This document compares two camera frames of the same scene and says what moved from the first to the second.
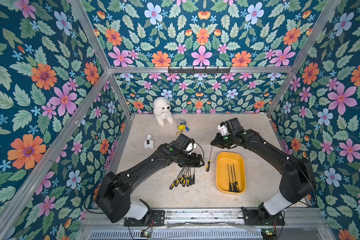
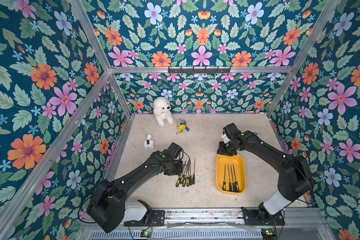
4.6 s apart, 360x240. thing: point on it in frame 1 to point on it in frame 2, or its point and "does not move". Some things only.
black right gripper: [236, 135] to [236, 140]
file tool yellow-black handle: [230, 182] does not move
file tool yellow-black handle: [236, 182] does not move
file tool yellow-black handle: [193, 177] does not move
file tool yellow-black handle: [233, 183] does not move
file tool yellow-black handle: [208, 163] to [224, 186]
